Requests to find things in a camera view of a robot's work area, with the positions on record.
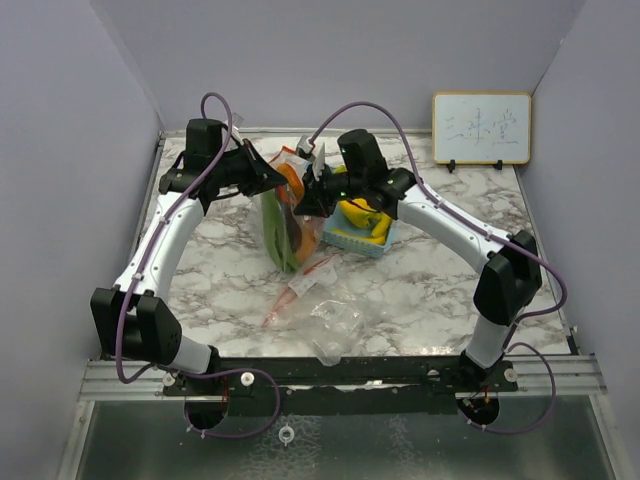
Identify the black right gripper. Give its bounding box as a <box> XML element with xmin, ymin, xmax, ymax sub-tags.
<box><xmin>292</xmin><ymin>161</ymin><xmax>365</xmax><ymax>220</ymax></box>

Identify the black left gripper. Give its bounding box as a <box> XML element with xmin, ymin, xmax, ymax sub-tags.
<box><xmin>213</xmin><ymin>138</ymin><xmax>289</xmax><ymax>197</ymax></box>

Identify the dark purple eggplant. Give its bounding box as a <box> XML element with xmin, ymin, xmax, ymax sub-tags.
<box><xmin>283</xmin><ymin>203</ymin><xmax>313</xmax><ymax>252</ymax></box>

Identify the green leaf vegetable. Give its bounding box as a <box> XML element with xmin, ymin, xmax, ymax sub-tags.
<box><xmin>260</xmin><ymin>192</ymin><xmax>299</xmax><ymax>273</ymax></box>

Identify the clear zip bag orange zipper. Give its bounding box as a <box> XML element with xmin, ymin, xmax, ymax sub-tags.
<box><xmin>260</xmin><ymin>146</ymin><xmax>325</xmax><ymax>273</ymax></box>

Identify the orange papaya slice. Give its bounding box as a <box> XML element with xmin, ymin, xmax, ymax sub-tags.
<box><xmin>276</xmin><ymin>163</ymin><xmax>322</xmax><ymax>268</ymax></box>

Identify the yellow banana bunch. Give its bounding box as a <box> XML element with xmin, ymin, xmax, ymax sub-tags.
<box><xmin>332</xmin><ymin>164</ymin><xmax>394</xmax><ymax>246</ymax></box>

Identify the clear zip bag red zipper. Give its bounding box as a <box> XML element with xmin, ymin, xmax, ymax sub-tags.
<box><xmin>262</xmin><ymin>254</ymin><xmax>370</xmax><ymax>367</ymax></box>

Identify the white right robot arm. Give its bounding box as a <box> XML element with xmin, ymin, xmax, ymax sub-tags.
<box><xmin>295</xmin><ymin>129</ymin><xmax>542</xmax><ymax>391</ymax></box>

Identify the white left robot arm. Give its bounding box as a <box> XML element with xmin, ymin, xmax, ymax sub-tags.
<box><xmin>90</xmin><ymin>119</ymin><xmax>287</xmax><ymax>395</ymax></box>

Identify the light blue plastic basket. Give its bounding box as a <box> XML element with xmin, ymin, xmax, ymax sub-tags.
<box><xmin>322</xmin><ymin>199</ymin><xmax>396</xmax><ymax>259</ymax></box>

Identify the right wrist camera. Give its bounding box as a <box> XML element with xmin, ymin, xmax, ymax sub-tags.
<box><xmin>295</xmin><ymin>135</ymin><xmax>325</xmax><ymax>172</ymax></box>

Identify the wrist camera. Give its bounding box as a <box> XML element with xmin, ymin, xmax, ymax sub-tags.
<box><xmin>295</xmin><ymin>135</ymin><xmax>325</xmax><ymax>172</ymax></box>
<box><xmin>227</xmin><ymin>112</ymin><xmax>244</xmax><ymax>140</ymax></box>

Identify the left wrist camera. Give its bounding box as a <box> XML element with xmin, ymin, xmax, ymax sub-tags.
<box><xmin>227</xmin><ymin>112</ymin><xmax>244</xmax><ymax>140</ymax></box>

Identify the small whiteboard wooden frame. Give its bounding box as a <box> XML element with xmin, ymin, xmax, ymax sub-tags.
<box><xmin>432</xmin><ymin>91</ymin><xmax>532</xmax><ymax>166</ymax></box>

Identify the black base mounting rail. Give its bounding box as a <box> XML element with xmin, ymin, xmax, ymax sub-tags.
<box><xmin>163</xmin><ymin>356</ymin><xmax>517</xmax><ymax>417</ymax></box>

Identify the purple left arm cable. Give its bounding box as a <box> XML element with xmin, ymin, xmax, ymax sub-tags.
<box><xmin>114</xmin><ymin>92</ymin><xmax>282</xmax><ymax>441</ymax></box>

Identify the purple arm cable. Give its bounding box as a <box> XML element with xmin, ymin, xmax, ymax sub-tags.
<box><xmin>114</xmin><ymin>92</ymin><xmax>282</xmax><ymax>441</ymax></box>
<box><xmin>307</xmin><ymin>101</ymin><xmax>569</xmax><ymax>436</ymax></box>

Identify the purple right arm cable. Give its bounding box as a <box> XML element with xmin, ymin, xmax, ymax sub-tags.
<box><xmin>307</xmin><ymin>101</ymin><xmax>569</xmax><ymax>436</ymax></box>

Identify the aluminium front frame rail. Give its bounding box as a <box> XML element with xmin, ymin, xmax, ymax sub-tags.
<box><xmin>79</xmin><ymin>355</ymin><xmax>607</xmax><ymax>401</ymax></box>

